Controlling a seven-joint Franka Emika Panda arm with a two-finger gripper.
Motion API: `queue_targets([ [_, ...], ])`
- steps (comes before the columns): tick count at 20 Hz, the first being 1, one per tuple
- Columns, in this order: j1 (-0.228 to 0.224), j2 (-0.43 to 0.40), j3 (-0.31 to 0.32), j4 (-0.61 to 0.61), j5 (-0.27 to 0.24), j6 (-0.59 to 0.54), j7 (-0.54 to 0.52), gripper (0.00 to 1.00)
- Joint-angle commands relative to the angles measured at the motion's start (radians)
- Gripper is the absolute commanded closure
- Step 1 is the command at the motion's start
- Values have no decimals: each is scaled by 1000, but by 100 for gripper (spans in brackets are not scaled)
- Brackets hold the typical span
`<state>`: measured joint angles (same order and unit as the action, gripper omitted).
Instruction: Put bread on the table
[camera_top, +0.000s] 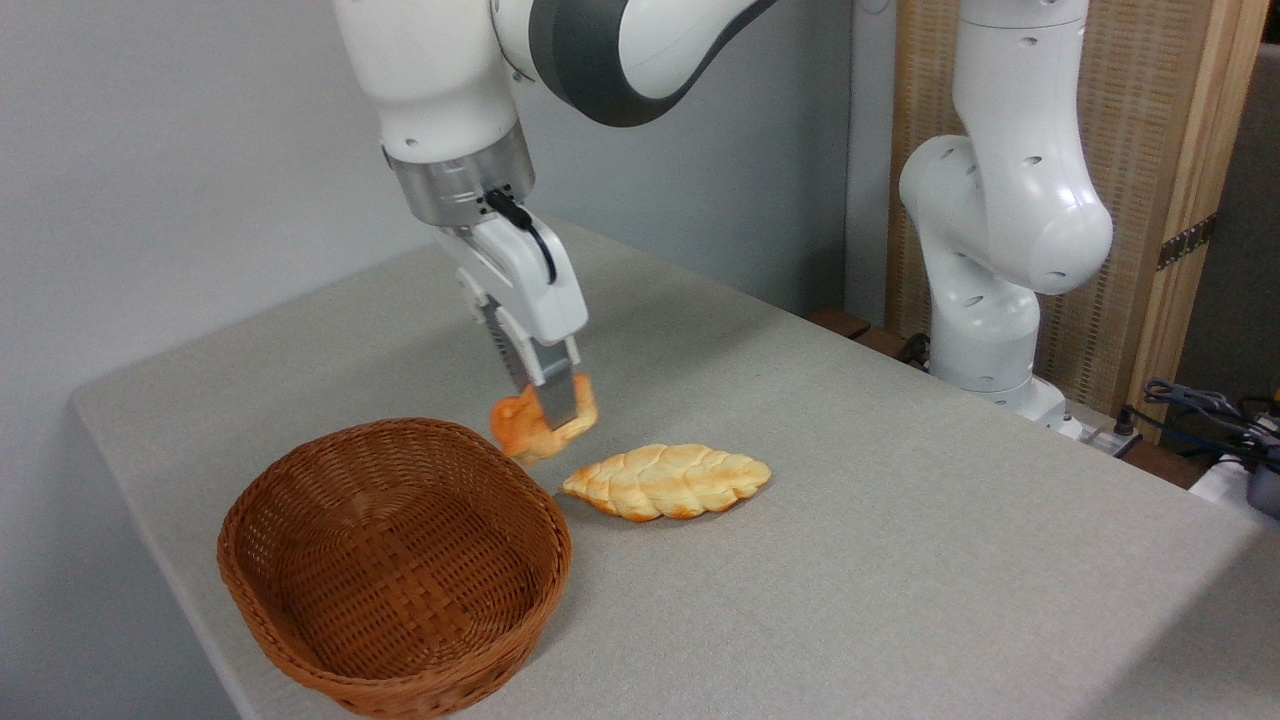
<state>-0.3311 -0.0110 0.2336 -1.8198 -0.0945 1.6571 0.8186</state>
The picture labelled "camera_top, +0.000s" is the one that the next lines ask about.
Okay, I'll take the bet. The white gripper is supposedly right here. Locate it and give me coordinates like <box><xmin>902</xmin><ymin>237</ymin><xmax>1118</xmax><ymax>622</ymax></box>
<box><xmin>438</xmin><ymin>208</ymin><xmax>589</xmax><ymax>430</ymax></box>

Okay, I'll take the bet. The round knotted bread roll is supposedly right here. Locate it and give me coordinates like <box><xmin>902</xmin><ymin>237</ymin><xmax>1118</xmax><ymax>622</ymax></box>
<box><xmin>488</xmin><ymin>372</ymin><xmax>600</xmax><ymax>467</ymax></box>

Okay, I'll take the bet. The long braided bread loaf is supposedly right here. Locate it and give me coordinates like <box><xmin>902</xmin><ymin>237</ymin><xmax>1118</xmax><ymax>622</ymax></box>
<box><xmin>561</xmin><ymin>443</ymin><xmax>773</xmax><ymax>523</ymax></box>

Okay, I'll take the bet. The brown wicker basket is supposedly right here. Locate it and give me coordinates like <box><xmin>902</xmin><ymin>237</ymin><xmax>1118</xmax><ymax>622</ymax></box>
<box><xmin>217</xmin><ymin>417</ymin><xmax>573</xmax><ymax>720</ymax></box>

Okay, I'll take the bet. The wooden rattan folding screen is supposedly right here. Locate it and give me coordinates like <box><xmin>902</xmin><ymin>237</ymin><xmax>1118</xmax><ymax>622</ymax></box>
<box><xmin>886</xmin><ymin>0</ymin><xmax>1271</xmax><ymax>421</ymax></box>

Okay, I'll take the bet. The metal screen hinge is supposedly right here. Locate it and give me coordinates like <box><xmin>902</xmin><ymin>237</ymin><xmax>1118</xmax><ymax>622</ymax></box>
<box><xmin>1156</xmin><ymin>213</ymin><xmax>1218</xmax><ymax>272</ymax></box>

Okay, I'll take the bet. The grey plastic container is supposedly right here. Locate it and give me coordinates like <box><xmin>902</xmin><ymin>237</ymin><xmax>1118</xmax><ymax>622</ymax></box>
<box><xmin>1245</xmin><ymin>458</ymin><xmax>1280</xmax><ymax>519</ymax></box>

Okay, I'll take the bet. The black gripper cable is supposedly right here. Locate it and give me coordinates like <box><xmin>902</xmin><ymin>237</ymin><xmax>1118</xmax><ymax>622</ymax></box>
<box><xmin>484</xmin><ymin>189</ymin><xmax>559</xmax><ymax>285</ymax></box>

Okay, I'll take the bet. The bundle of dark cables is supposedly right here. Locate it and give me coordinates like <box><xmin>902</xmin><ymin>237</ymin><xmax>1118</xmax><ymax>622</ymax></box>
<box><xmin>1143</xmin><ymin>377</ymin><xmax>1280</xmax><ymax>463</ymax></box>

